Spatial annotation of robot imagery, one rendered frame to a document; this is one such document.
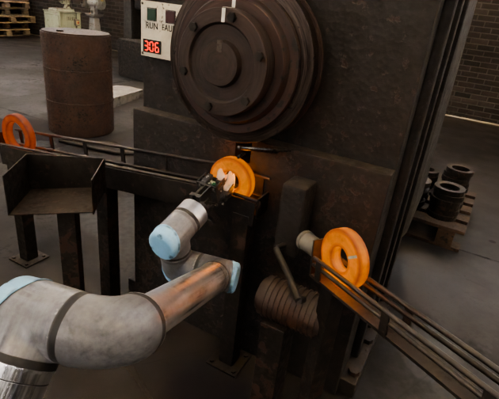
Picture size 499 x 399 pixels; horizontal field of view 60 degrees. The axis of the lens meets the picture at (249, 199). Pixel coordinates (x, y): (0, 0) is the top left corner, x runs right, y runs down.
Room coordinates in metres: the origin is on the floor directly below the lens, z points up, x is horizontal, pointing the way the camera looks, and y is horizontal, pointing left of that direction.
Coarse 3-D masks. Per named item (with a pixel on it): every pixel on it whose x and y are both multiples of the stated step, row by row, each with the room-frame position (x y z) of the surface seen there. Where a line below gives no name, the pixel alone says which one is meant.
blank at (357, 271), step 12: (336, 228) 0.98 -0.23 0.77; (348, 228) 0.97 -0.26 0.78; (324, 240) 1.00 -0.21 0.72; (336, 240) 0.96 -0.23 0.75; (348, 240) 0.92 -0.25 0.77; (360, 240) 0.92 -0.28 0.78; (324, 252) 0.99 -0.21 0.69; (336, 252) 0.97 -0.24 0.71; (348, 252) 0.92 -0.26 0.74; (360, 252) 0.89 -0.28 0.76; (336, 264) 0.96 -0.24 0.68; (348, 264) 0.91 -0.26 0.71; (360, 264) 0.88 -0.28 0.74; (348, 276) 0.90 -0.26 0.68; (360, 276) 0.87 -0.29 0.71
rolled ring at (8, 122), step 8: (8, 120) 1.79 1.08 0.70; (16, 120) 1.76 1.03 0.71; (24, 120) 1.76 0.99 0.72; (8, 128) 1.81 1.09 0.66; (24, 128) 1.74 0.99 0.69; (32, 128) 1.76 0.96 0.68; (8, 136) 1.80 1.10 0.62; (32, 136) 1.75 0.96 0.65; (16, 144) 1.80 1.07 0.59; (32, 144) 1.74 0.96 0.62
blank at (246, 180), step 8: (224, 160) 1.30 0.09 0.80; (232, 160) 1.29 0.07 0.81; (240, 160) 1.30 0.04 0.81; (216, 168) 1.32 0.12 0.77; (224, 168) 1.30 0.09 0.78; (232, 168) 1.29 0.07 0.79; (240, 168) 1.28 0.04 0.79; (248, 168) 1.28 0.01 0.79; (216, 176) 1.32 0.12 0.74; (240, 176) 1.28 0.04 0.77; (248, 176) 1.27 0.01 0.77; (240, 184) 1.28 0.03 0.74; (248, 184) 1.26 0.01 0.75; (240, 192) 1.27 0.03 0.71; (248, 192) 1.26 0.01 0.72
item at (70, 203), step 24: (24, 168) 1.34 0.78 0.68; (48, 168) 1.39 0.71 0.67; (72, 168) 1.40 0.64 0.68; (96, 168) 1.41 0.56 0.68; (24, 192) 1.31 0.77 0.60; (48, 192) 1.35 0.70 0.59; (72, 192) 1.36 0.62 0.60; (96, 192) 1.27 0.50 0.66; (72, 216) 1.28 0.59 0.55; (72, 240) 1.27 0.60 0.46; (72, 264) 1.27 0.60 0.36
